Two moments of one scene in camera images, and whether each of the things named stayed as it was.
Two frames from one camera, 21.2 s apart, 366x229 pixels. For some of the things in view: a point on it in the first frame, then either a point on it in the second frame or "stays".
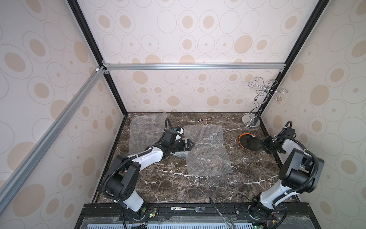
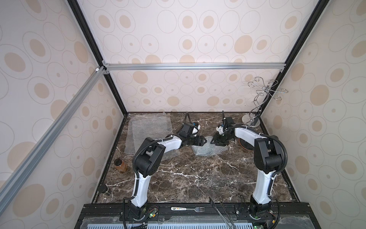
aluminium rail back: x=196 y=67 stays
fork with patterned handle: x=198 y=209 stays
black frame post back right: x=319 y=8 stays
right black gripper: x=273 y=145 → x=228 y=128
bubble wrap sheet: x=208 y=156 → x=157 y=125
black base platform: x=198 y=215 stays
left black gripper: x=188 y=147 → x=199 y=141
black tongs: x=218 y=213 stays
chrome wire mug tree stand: x=252 y=119 stays
